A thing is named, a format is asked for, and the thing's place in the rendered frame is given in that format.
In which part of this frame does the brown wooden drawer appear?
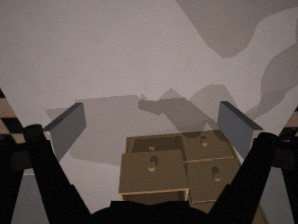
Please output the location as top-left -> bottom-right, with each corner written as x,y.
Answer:
193,205 -> 266,224
185,160 -> 240,204
128,135 -> 177,153
177,131 -> 234,163
118,149 -> 189,205

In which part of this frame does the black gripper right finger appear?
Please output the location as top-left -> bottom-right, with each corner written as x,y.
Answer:
201,101 -> 298,224

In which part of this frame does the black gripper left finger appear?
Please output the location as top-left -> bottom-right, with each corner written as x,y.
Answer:
0,103 -> 97,224

